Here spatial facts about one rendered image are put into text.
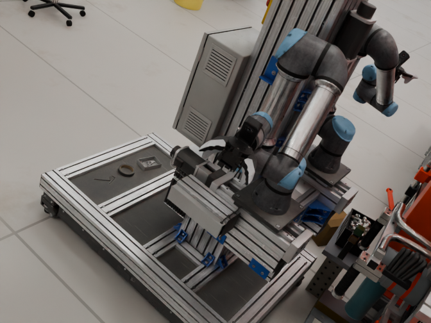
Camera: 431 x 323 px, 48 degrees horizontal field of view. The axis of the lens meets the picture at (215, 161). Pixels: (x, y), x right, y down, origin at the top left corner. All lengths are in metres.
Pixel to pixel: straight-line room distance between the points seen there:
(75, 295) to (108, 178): 0.66
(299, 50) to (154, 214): 1.31
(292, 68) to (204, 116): 0.58
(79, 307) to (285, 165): 1.27
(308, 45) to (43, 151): 1.97
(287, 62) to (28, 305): 1.51
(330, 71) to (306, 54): 0.09
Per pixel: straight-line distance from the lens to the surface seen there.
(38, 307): 2.35
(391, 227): 1.85
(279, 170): 1.49
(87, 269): 2.50
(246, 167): 1.26
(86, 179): 2.65
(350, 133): 2.19
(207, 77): 2.01
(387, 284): 1.86
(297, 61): 1.60
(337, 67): 1.59
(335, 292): 1.79
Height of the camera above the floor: 1.90
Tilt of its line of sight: 33 degrees down
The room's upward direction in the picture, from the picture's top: 23 degrees clockwise
